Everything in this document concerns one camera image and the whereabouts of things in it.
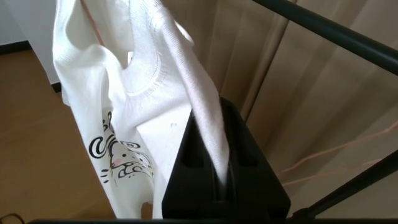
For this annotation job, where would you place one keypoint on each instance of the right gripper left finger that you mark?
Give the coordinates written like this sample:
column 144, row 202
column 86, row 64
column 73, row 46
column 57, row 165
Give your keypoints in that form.
column 189, row 193

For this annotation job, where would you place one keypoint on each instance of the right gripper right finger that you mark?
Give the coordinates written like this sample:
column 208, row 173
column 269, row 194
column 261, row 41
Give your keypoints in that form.
column 258, row 193

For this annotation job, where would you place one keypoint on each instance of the white printed t-shirt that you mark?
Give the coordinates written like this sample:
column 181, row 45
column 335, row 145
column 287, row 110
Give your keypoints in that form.
column 99, row 81

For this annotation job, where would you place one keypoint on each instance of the black clothes rack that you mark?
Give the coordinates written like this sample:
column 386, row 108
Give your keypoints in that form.
column 335, row 31

